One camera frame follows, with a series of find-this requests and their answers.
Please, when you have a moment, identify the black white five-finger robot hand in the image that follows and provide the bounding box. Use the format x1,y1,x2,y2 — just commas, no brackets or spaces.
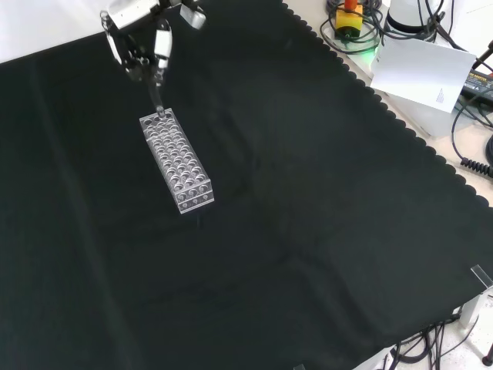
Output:
100,0,182,92

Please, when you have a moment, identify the clear glass test tube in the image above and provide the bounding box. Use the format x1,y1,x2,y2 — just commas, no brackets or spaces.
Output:
147,79,166,119

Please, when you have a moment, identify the clear acrylic test tube rack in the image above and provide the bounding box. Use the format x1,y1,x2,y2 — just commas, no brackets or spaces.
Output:
139,107,215,216

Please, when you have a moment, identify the yellow stop button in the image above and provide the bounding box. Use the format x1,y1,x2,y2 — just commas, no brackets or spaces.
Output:
334,0,365,39

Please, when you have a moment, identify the black bench cloth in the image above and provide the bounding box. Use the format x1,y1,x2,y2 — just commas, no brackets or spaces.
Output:
0,0,493,370

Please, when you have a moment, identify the white paper board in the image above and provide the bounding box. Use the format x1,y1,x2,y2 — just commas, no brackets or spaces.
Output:
369,38,478,115

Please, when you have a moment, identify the pale grey box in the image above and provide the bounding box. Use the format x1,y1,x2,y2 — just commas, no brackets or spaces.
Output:
375,87,458,140

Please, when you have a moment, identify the black power adapter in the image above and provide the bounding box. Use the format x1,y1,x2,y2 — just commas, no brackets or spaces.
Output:
460,65,493,102

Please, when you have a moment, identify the clear acrylic plate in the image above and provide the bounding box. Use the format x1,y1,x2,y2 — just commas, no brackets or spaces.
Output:
470,264,493,289

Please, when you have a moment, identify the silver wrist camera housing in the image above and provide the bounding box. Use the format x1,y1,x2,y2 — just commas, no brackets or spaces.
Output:
179,2,208,31

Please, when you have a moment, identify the black coiled cable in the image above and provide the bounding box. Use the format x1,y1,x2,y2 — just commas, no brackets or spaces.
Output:
460,156,493,178

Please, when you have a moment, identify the grey metal bracket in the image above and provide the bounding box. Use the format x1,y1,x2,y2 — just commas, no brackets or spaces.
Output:
459,287,493,363

